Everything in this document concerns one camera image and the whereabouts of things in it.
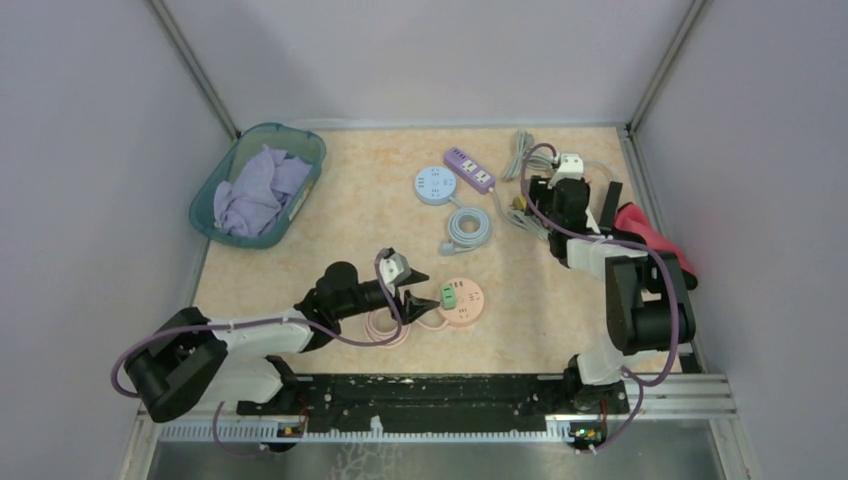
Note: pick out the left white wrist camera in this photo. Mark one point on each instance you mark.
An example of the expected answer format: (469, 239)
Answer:
(393, 268)

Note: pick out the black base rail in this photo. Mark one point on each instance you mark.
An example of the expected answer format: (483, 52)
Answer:
(412, 404)

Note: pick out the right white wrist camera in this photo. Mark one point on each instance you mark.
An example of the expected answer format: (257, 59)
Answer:
(568, 166)

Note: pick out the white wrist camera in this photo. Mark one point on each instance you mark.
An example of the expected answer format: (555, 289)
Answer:
(393, 268)
(568, 166)

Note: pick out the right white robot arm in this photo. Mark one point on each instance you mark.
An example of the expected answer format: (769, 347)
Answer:
(647, 305)

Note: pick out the purple cloth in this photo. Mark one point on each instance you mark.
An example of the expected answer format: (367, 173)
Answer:
(253, 203)

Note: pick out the yellow plug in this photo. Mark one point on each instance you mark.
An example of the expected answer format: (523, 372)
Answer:
(519, 204)

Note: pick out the pink round socket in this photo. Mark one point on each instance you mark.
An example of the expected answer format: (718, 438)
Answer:
(470, 304)

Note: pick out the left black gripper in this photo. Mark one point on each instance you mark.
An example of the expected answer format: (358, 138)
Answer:
(413, 307)

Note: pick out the teal plastic basin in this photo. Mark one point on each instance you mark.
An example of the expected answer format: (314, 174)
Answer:
(306, 145)

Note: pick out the purple power strip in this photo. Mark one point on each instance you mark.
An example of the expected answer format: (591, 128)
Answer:
(469, 170)

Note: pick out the red and black cloth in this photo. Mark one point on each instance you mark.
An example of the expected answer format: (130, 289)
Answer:
(632, 224)

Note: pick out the blue round socket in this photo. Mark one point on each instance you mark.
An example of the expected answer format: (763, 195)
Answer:
(435, 185)

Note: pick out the black power strip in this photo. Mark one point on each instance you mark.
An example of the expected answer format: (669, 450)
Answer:
(610, 207)

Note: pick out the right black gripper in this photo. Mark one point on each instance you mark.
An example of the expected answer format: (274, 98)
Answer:
(540, 192)

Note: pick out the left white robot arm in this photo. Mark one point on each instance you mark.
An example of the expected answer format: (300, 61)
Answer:
(194, 360)

